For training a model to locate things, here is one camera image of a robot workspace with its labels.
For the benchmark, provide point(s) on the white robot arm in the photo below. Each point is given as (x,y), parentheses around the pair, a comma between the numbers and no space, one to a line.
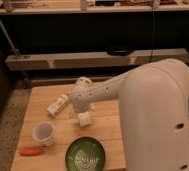
(153,108)

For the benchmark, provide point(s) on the white sponge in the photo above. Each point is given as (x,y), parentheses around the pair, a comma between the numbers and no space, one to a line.
(84,119)

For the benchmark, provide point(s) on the orange carrot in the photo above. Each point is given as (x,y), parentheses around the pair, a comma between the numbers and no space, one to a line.
(31,151)

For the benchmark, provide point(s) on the white plastic cup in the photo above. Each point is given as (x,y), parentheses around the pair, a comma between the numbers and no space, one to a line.
(43,133)

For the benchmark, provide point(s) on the grey metal pole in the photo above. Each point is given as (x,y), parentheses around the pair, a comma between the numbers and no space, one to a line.
(15,52)

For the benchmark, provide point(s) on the wooden shelf rack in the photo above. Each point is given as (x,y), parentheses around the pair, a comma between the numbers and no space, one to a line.
(90,41)

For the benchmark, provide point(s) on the small white carton box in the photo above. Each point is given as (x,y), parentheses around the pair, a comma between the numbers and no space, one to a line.
(58,105)

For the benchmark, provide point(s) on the green ceramic bowl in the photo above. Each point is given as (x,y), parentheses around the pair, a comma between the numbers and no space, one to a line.
(85,154)

